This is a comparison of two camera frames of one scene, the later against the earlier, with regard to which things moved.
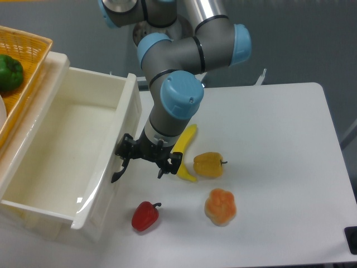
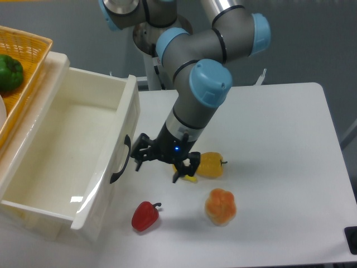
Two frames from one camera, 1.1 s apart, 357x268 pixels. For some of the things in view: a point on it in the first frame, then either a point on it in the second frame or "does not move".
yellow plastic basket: (31, 50) does not move
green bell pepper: (11, 73) does not move
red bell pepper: (145, 215) does not move
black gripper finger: (125, 146) -> (143, 149)
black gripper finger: (175, 158) -> (194, 158)
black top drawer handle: (117, 175) does not move
